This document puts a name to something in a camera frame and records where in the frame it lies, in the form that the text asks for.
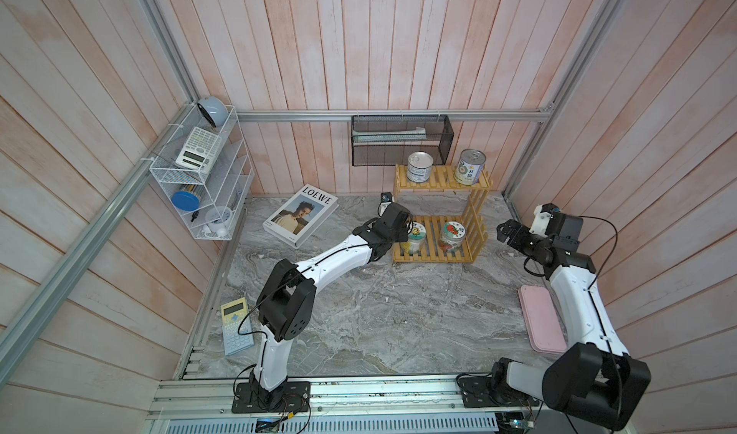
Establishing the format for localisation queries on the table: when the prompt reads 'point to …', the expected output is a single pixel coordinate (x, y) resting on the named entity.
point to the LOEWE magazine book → (295, 221)
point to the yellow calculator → (232, 314)
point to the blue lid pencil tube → (188, 197)
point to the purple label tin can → (469, 166)
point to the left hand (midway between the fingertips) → (397, 228)
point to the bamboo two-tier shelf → (442, 180)
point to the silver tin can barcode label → (418, 167)
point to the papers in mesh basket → (416, 133)
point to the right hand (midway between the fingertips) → (509, 229)
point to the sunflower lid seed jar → (416, 239)
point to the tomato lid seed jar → (453, 234)
